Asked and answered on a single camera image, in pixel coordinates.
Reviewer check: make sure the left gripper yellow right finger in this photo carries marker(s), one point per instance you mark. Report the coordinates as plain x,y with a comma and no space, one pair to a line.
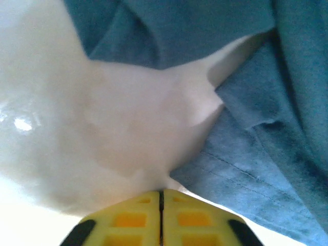
194,220

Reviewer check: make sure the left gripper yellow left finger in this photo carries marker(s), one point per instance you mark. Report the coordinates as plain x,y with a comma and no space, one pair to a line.
133,220

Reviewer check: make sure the blue t-shirt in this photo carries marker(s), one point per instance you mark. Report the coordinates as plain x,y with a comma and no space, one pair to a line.
256,128

